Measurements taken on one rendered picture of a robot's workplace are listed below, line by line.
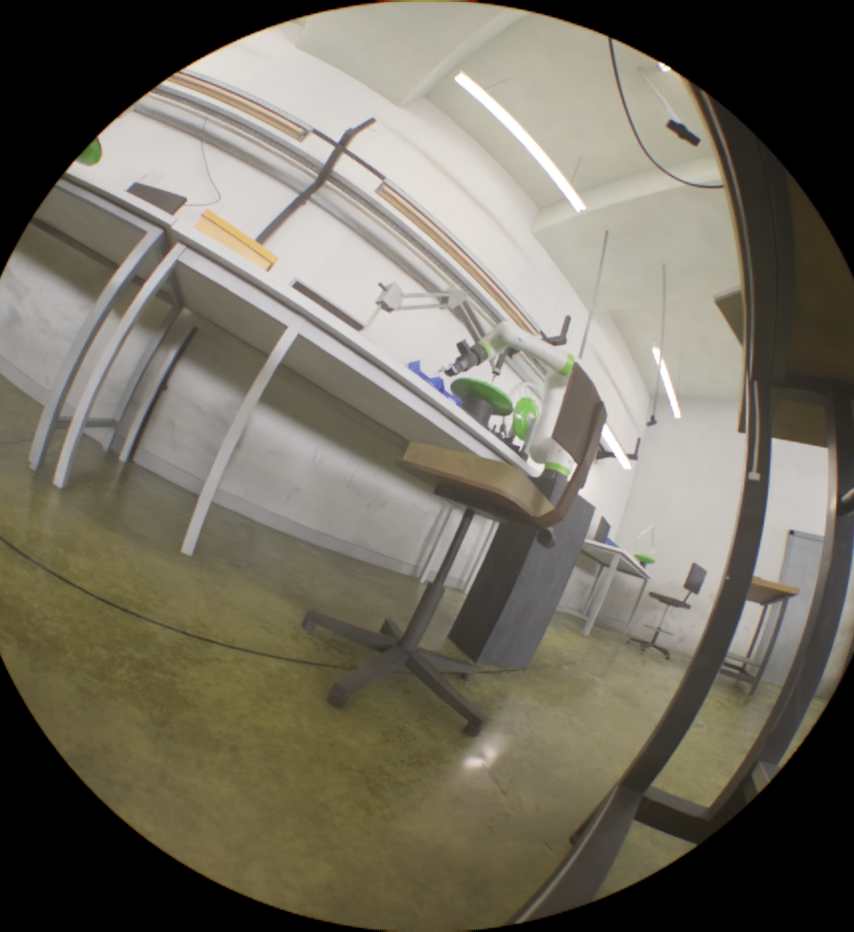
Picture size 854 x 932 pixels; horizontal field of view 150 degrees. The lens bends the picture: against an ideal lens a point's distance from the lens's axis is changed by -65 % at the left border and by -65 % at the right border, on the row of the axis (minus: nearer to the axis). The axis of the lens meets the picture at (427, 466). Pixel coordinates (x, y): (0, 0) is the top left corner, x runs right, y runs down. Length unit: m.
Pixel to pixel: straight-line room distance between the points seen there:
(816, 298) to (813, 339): 0.09
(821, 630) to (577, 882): 0.45
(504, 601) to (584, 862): 1.05
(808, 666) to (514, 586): 1.03
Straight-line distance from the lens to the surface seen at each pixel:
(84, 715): 0.56
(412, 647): 0.93
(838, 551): 0.65
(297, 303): 1.11
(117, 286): 1.25
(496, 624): 1.31
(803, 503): 5.99
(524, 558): 1.29
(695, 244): 3.82
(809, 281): 0.63
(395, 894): 0.52
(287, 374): 1.91
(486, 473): 0.70
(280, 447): 2.01
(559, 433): 0.70
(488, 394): 1.41
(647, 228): 3.74
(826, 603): 0.63
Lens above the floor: 0.44
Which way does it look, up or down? 9 degrees up
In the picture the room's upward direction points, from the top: 24 degrees clockwise
